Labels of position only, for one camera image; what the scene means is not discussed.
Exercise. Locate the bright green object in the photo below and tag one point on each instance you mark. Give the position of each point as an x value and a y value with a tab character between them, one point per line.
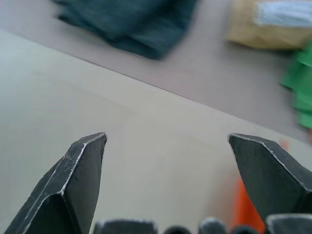
301	87

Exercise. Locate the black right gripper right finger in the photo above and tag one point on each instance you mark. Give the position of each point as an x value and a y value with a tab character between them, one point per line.
268	175

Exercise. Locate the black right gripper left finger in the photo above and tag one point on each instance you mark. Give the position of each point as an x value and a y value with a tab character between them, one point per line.
73	185

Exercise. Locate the light blue white cloth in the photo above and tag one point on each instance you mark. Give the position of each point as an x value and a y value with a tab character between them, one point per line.
282	13

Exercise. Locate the dark green folded cloth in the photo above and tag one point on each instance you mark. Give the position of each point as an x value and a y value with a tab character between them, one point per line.
131	26

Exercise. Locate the orange object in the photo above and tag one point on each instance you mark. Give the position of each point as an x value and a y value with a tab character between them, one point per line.
245	209

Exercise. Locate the tan woven basket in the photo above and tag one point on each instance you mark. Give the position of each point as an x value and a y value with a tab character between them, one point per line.
258	36

